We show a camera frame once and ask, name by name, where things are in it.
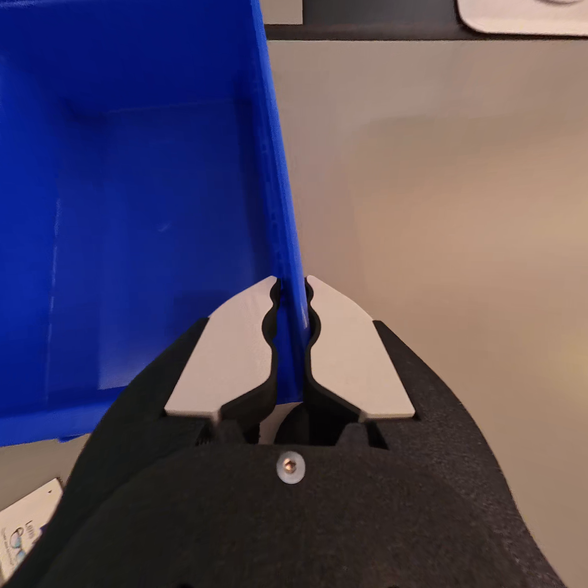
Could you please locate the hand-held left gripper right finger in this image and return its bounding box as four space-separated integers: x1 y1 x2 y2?
303 275 416 422

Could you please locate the black desk cable flap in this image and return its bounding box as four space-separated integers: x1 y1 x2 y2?
302 0 460 27

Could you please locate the white printed card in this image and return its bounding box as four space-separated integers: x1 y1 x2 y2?
0 478 63 582

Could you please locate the blue plastic bin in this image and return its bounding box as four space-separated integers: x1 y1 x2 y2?
0 0 309 448

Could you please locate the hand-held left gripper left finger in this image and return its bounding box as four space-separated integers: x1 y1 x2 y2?
164 276 282 422

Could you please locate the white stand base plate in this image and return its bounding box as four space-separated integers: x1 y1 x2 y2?
456 0 588 37

